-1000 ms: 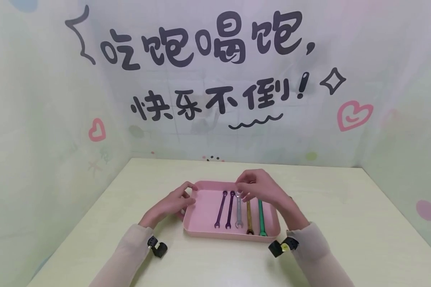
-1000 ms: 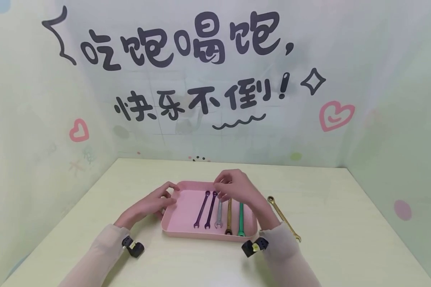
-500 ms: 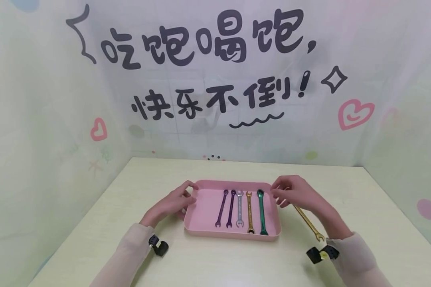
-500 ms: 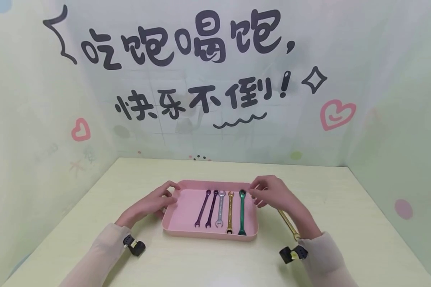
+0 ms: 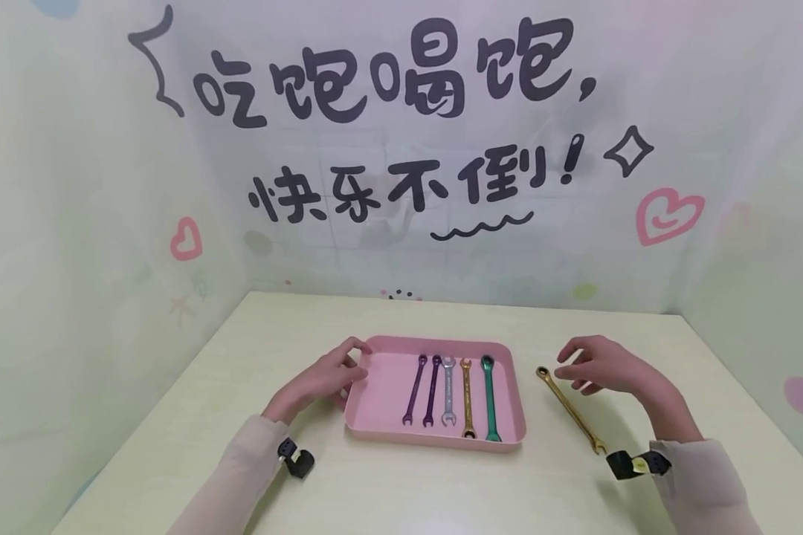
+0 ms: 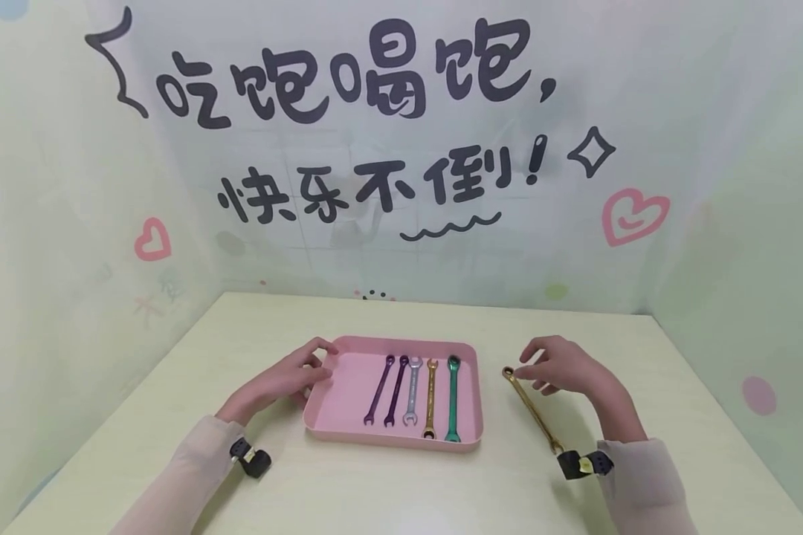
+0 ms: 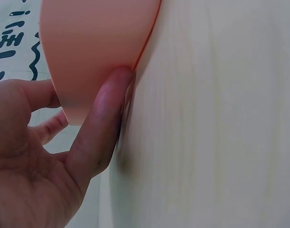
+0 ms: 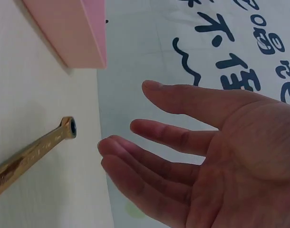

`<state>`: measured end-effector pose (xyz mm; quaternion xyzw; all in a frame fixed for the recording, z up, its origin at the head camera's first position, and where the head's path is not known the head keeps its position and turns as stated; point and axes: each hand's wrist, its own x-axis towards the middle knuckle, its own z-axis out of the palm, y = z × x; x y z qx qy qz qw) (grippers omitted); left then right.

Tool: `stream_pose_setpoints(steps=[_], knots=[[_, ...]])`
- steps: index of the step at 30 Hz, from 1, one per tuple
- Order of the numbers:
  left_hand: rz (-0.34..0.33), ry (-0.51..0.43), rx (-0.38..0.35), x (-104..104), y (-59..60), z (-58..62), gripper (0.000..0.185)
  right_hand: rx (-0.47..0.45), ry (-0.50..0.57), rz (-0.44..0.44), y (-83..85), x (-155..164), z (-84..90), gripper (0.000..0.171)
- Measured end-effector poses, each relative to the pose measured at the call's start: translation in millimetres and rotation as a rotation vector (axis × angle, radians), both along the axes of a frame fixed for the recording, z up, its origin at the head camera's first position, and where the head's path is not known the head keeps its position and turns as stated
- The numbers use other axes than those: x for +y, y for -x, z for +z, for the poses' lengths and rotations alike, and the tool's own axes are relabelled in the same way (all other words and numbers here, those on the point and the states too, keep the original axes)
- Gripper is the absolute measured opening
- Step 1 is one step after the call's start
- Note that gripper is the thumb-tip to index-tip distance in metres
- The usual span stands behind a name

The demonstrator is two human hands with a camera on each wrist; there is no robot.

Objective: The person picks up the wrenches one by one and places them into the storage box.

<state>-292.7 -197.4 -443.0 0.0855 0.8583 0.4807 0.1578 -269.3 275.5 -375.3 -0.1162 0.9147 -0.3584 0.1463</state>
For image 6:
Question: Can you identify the person's left hand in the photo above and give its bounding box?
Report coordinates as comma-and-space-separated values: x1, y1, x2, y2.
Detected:
215, 337, 341, 427

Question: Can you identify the person's right hand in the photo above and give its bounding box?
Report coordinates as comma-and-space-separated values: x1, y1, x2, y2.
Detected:
512, 335, 649, 442

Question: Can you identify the long gold wrench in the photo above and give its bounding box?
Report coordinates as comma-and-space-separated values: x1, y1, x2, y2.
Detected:
502, 366, 567, 456

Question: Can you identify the pink rectangular tray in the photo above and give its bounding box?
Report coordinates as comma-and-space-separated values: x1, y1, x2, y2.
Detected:
303, 335, 485, 454

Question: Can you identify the person's left forearm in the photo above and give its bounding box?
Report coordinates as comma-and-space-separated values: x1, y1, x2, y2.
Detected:
109, 414, 247, 535

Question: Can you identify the person's right forearm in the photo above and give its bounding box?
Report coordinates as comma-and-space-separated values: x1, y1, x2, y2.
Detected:
596, 429, 702, 535

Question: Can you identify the dark purple wrench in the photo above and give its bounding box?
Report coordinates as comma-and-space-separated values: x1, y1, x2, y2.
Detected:
364, 354, 396, 427
382, 355, 410, 429

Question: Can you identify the green wrench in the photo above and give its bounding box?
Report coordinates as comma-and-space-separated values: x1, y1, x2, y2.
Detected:
444, 355, 462, 444

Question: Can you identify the silver wrench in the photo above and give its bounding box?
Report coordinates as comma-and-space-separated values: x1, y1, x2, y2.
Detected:
401, 356, 424, 429

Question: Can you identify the short gold wrench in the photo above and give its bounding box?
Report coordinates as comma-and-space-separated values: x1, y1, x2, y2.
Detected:
422, 359, 440, 439

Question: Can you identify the black wrist band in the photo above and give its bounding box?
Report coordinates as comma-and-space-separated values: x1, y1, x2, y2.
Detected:
230, 438, 273, 479
555, 449, 616, 482

